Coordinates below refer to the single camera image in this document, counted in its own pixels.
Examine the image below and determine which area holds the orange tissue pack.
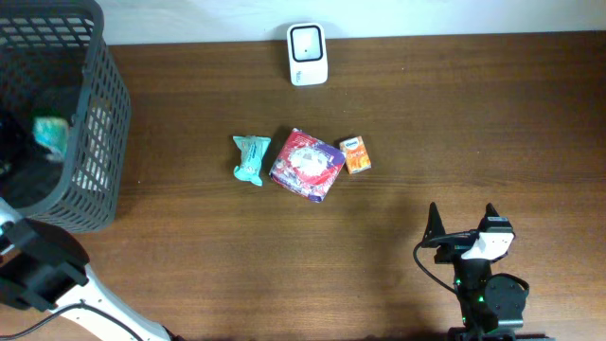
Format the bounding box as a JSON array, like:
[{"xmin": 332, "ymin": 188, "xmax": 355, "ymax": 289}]
[{"xmin": 339, "ymin": 136, "xmax": 371, "ymax": 174}]

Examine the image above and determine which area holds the red purple snack bag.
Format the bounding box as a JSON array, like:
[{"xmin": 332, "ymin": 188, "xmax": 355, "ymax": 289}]
[{"xmin": 269, "ymin": 128, "xmax": 346, "ymax": 203}]

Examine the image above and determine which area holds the mint green wipes pack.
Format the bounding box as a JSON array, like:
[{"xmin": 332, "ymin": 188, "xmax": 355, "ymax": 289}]
[{"xmin": 233, "ymin": 135, "xmax": 271, "ymax": 187}]

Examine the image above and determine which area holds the teal small tissue pack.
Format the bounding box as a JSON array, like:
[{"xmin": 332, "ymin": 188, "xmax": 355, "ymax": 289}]
[{"xmin": 33, "ymin": 117, "xmax": 70, "ymax": 162}]

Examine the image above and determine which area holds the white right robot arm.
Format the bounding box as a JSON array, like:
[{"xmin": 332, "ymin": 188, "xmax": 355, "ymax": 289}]
[{"xmin": 413, "ymin": 203, "xmax": 529, "ymax": 340}]

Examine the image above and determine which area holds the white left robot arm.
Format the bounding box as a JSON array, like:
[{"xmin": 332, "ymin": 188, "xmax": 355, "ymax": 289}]
[{"xmin": 1, "ymin": 201, "xmax": 182, "ymax": 341}]

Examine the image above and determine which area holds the white barcode scanner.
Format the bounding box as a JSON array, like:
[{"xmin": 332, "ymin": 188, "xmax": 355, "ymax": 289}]
[{"xmin": 287, "ymin": 23, "xmax": 329, "ymax": 86}]

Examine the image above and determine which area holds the grey plastic mesh basket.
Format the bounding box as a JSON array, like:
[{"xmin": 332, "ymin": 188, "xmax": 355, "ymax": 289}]
[{"xmin": 1, "ymin": 1, "xmax": 132, "ymax": 233}]

